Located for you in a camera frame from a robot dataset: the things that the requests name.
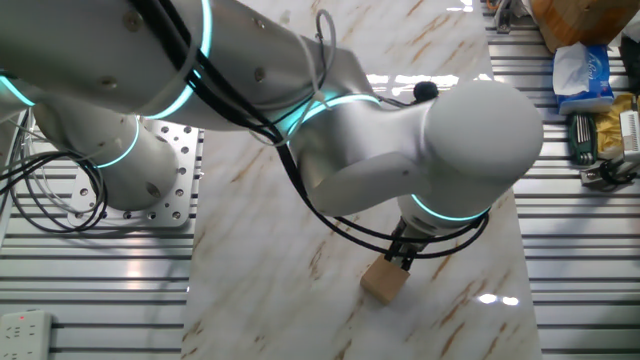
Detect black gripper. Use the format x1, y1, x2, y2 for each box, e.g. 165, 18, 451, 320
382, 227, 430, 272

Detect small wooden block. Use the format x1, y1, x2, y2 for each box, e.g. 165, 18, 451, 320
359, 252, 411, 307

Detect white marble pattern mat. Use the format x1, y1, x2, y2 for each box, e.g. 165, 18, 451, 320
180, 0, 544, 360

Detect green hex key set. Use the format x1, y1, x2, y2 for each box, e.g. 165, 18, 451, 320
566, 112, 600, 167

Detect blue tissue pack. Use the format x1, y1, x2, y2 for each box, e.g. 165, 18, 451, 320
552, 41, 616, 116

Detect black device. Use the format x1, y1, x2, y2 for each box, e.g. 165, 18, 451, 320
619, 34, 640, 94

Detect white power strip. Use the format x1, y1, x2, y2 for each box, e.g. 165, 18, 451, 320
0, 309, 54, 360

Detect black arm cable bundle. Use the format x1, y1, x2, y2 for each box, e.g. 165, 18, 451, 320
128, 0, 492, 261

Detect black round wrist camera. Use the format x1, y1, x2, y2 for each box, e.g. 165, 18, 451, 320
412, 81, 440, 104

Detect metal camera mount clamp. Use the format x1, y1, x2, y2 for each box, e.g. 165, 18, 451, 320
579, 152, 640, 191

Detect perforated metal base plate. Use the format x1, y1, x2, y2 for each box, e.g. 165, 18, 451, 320
67, 119, 201, 229

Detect metal frame foot bracket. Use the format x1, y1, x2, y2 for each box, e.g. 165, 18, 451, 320
492, 0, 526, 35

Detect silver ribbed camera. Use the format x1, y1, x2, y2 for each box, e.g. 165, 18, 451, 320
618, 109, 640, 155

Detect black cable loops at base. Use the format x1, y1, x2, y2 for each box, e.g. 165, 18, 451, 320
0, 149, 109, 234

